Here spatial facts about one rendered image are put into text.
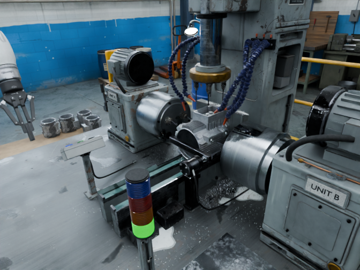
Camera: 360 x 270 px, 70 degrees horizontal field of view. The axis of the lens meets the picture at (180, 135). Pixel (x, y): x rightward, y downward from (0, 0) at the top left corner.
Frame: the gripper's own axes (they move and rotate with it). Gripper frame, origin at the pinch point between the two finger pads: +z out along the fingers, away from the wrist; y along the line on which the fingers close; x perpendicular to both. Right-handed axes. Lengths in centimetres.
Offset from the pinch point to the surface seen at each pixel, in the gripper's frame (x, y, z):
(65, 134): 237, 67, -14
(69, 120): 230, 77, -30
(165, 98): -7, 62, 3
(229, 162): -46, 53, 37
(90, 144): -3.4, 19.5, 12.5
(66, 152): -3.4, 9.0, 12.5
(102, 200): -13.3, 13.0, 34.7
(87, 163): 1.4, 16.5, 19.7
